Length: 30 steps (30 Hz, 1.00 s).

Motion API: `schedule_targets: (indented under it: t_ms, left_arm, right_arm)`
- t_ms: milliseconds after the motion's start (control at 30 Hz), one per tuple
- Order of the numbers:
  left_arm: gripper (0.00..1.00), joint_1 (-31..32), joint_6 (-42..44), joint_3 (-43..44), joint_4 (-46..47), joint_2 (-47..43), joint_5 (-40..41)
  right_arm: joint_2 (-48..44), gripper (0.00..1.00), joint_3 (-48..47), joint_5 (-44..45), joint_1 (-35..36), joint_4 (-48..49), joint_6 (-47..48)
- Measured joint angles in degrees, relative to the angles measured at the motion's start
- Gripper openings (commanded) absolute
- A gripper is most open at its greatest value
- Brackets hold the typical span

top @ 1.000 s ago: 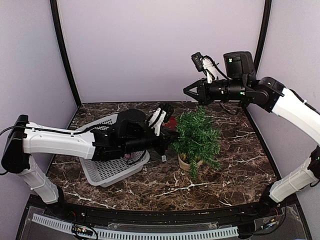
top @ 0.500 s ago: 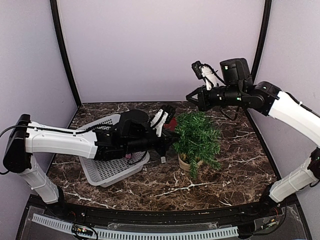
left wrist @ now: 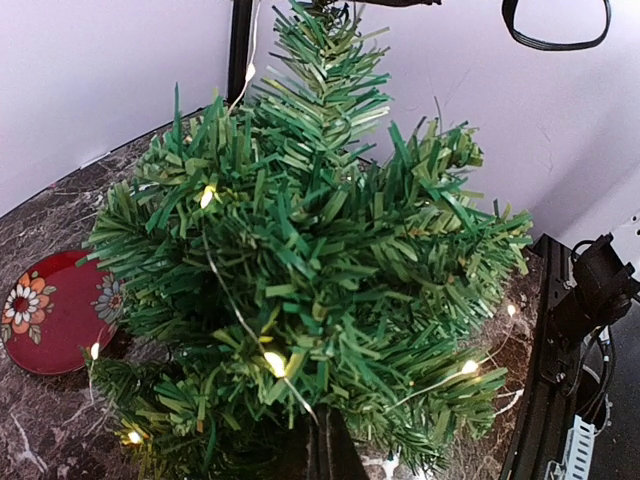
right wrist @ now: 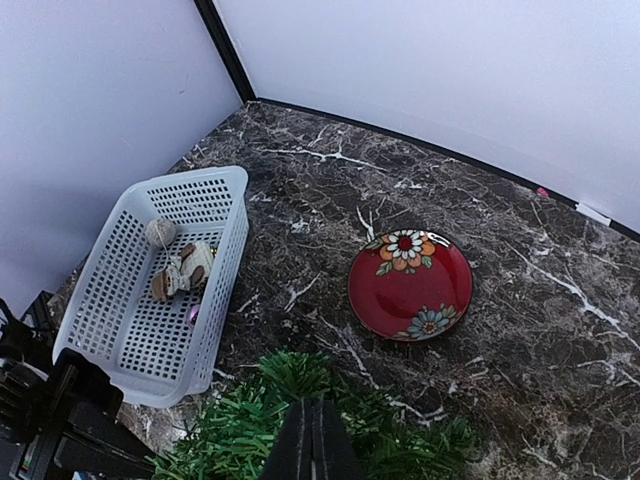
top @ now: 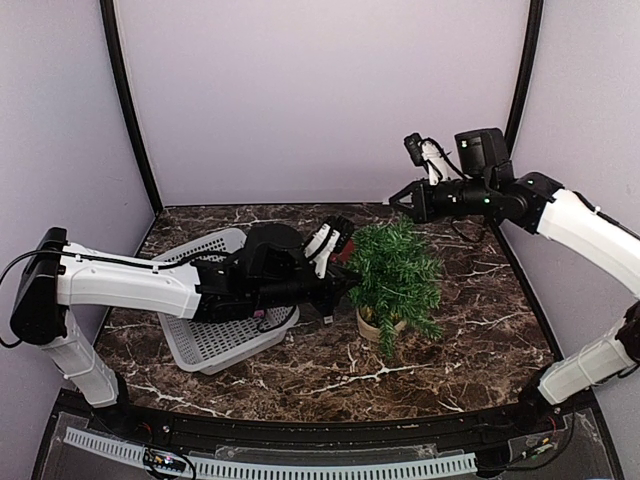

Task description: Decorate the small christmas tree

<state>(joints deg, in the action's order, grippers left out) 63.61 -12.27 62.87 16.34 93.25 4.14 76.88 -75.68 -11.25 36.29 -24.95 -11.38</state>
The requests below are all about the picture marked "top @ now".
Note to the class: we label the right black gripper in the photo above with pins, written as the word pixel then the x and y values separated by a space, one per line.
pixel 423 210

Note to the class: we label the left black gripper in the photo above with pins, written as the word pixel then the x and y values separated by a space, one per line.
pixel 338 285

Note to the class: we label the red floral plate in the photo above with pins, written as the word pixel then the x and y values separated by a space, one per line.
pixel 343 256

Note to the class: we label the small potted christmas tree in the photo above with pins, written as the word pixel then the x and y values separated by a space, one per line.
pixel 399 281

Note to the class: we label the white plastic basket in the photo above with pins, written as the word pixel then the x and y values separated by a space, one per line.
pixel 210 348

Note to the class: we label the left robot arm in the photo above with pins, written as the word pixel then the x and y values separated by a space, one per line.
pixel 274 266

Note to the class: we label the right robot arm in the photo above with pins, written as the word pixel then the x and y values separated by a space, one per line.
pixel 484 184

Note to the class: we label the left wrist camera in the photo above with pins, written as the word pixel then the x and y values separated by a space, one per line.
pixel 330 238

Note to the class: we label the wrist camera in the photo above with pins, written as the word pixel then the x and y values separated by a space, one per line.
pixel 430 155
pixel 330 238

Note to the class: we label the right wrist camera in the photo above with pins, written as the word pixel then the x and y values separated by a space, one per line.
pixel 430 155

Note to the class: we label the black front rail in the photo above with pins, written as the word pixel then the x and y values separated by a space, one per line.
pixel 481 430

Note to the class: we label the right black frame post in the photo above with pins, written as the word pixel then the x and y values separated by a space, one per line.
pixel 525 72

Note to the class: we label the white cable duct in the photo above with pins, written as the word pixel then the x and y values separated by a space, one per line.
pixel 237 463

